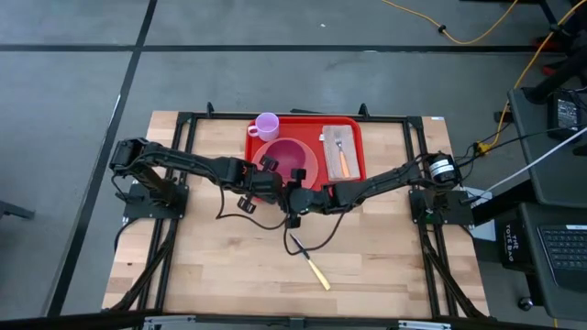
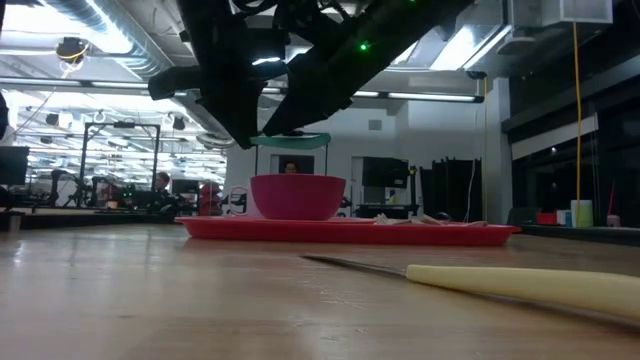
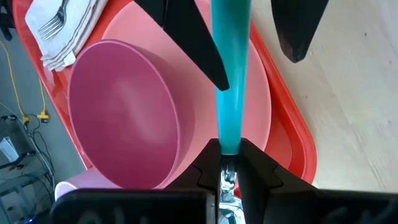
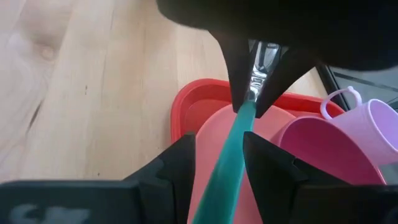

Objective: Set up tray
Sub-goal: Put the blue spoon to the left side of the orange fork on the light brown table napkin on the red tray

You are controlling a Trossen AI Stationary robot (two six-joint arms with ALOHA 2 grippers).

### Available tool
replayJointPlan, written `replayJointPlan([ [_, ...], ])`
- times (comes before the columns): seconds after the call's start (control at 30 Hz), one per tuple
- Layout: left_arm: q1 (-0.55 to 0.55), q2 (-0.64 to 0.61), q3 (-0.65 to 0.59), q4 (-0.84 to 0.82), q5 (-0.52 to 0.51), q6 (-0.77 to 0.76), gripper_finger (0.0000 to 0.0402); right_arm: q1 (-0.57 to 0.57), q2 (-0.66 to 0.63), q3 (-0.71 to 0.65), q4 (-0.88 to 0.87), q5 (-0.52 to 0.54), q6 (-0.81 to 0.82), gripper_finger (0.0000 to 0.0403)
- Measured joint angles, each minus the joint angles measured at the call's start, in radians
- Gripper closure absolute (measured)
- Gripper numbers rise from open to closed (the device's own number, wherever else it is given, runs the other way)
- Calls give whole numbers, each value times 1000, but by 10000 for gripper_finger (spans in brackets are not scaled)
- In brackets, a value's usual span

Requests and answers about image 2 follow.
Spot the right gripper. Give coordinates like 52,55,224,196
147,0,361,150

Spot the teal-handled spoon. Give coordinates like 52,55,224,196
196,131,332,151

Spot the magenta plastic bowl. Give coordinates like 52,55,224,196
249,173,348,222

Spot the red plastic tray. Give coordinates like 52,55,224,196
174,215,523,248

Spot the beige cloth napkin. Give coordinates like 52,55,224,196
372,213,490,228

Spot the yellow-handled knife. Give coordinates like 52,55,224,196
301,254,640,324

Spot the red rounded background object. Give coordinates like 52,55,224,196
198,180,224,217

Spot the black monitor on stand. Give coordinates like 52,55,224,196
360,156,410,190

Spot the long ceiling light bar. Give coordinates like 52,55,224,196
259,85,486,104

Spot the black folding screen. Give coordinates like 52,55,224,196
418,158,484,225

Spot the round ceiling fixture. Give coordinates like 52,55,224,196
53,35,92,67

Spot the black computer monitor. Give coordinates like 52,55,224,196
0,145,31,187

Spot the pale green cylinder container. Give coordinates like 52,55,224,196
570,199,595,230

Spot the yellow hanging cord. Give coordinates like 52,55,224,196
571,19,585,202

